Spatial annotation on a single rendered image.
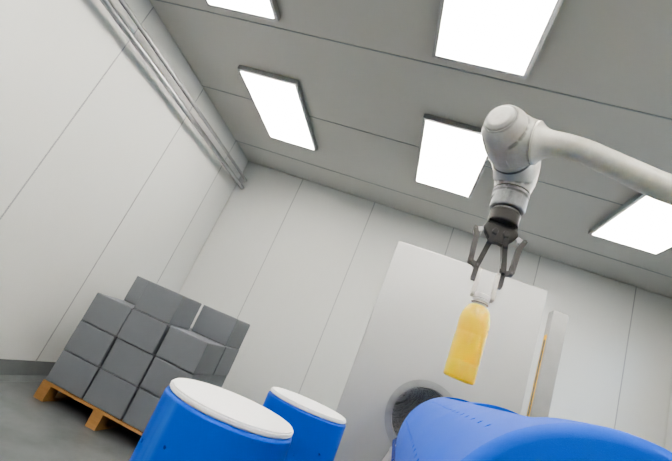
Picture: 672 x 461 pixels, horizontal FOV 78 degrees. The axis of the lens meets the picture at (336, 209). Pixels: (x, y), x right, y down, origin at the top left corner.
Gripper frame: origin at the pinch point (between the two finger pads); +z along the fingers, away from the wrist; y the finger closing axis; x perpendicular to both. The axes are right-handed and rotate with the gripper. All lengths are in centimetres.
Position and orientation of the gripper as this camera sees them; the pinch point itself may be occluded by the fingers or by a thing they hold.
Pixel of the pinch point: (485, 285)
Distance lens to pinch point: 107.9
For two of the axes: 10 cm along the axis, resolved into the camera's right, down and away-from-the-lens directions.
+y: -9.1, -2.9, 2.8
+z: -3.7, 8.7, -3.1
